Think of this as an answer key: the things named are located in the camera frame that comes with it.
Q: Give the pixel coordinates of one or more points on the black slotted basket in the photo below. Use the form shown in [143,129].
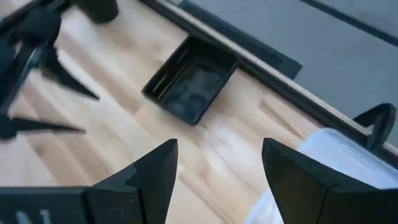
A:
[192,90]

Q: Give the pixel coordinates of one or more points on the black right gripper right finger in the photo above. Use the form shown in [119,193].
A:
[298,186]

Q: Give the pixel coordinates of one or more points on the black table edge rail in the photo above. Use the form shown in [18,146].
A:
[280,81]

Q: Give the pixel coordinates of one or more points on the clear plastic container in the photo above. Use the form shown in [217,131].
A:
[348,158]

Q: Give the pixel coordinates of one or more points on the black curved clamp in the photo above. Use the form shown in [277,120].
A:
[381,124]

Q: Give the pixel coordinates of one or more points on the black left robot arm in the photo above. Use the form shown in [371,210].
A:
[99,9]

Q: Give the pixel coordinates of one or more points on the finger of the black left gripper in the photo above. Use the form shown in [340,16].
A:
[65,77]
[40,126]

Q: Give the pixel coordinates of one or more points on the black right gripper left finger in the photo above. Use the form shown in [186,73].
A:
[146,186]

